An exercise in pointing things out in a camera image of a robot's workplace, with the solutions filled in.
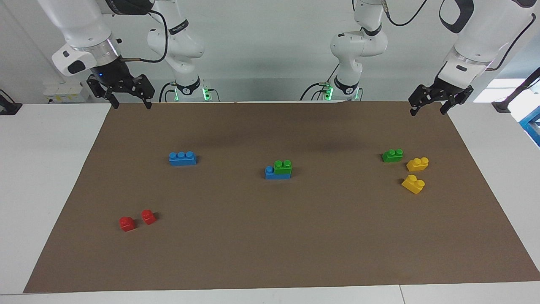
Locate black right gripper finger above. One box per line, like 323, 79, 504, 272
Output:
86, 76, 119, 109
132, 75, 155, 110

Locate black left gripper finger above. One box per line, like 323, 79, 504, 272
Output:
408, 84, 435, 117
439, 86, 474, 115

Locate blue three-stud toy brick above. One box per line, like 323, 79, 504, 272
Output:
265, 166, 292, 180
169, 151, 197, 166

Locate white background box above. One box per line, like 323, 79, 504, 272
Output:
43, 82, 91, 104

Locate black stand with bar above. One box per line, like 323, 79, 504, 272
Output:
491, 67, 540, 113

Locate yellow two-stud toy brick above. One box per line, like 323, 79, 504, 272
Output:
401, 174, 426, 195
406, 157, 429, 172

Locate black table clamp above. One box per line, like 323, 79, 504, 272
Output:
0, 89, 22, 116

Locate brown table mat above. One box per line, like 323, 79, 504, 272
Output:
23, 100, 540, 293

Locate black right base cable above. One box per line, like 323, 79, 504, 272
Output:
159, 81, 178, 103

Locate black base cable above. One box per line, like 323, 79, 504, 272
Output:
159, 81, 178, 103
300, 63, 340, 101

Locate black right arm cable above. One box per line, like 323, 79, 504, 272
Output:
120, 9, 169, 64

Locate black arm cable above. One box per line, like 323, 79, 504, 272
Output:
382, 0, 536, 71
120, 9, 169, 64

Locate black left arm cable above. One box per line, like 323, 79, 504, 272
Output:
382, 0, 536, 71

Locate blue frame object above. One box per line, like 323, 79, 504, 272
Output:
519, 106, 540, 147

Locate black left base cable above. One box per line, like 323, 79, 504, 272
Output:
300, 63, 340, 101

